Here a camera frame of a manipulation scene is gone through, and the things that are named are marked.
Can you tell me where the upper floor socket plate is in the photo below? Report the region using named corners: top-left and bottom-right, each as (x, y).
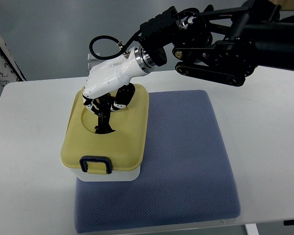
top-left (87, 53), bottom-right (98, 61)

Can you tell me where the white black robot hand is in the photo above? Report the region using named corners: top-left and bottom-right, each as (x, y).
top-left (83, 46), bottom-right (155, 114)

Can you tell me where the blue grey cushion mat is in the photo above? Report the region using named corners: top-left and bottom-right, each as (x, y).
top-left (74, 90), bottom-right (241, 233)

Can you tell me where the white table leg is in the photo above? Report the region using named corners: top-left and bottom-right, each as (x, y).
top-left (245, 224), bottom-right (259, 235)

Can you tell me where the white storage box base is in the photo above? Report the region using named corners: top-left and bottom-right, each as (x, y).
top-left (70, 166), bottom-right (140, 182)

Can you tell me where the yellow box lid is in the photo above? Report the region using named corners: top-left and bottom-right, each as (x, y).
top-left (61, 84), bottom-right (149, 172)

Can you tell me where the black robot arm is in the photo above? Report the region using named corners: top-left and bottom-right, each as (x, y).
top-left (130, 0), bottom-right (294, 87)

